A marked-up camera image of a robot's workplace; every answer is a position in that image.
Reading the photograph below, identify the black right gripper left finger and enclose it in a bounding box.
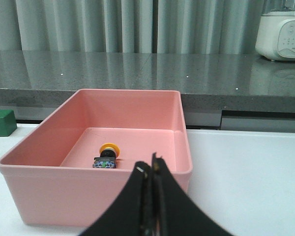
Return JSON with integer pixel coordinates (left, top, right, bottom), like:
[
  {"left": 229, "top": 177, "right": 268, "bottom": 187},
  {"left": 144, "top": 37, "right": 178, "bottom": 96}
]
[{"left": 80, "top": 161, "right": 150, "bottom": 236}]

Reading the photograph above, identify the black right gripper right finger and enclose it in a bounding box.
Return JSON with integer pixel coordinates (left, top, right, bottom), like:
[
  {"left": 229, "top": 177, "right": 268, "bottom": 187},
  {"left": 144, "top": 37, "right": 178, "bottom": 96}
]
[{"left": 152, "top": 153, "right": 231, "bottom": 236}]

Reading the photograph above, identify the yellow push button switch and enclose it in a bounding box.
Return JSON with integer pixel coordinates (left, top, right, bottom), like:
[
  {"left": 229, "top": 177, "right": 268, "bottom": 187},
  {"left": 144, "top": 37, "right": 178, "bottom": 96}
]
[{"left": 92, "top": 143, "right": 120, "bottom": 169}]

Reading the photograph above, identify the pink plastic bin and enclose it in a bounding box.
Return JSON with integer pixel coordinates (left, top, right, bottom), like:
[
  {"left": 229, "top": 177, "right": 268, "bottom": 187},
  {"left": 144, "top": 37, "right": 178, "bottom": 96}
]
[{"left": 0, "top": 89, "right": 193, "bottom": 227}]

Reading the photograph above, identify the dark grey stone counter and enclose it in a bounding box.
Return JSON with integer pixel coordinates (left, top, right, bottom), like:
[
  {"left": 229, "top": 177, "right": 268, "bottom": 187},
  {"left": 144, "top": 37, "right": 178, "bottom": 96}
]
[{"left": 0, "top": 49, "right": 295, "bottom": 130}]

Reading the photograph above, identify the green cube block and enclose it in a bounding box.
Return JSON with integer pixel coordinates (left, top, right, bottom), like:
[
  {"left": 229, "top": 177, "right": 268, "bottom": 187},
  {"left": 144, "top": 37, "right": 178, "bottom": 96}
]
[{"left": 0, "top": 110, "right": 17, "bottom": 137}]

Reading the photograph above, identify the grey curtain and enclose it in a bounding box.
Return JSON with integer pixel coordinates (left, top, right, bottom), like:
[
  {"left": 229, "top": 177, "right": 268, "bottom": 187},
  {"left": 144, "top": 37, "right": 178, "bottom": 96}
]
[{"left": 0, "top": 0, "right": 263, "bottom": 54}]

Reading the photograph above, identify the white kitchen appliance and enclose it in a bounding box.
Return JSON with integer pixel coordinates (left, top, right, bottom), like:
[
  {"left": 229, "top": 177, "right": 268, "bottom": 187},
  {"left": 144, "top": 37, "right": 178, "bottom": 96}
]
[{"left": 255, "top": 0, "right": 295, "bottom": 61}]

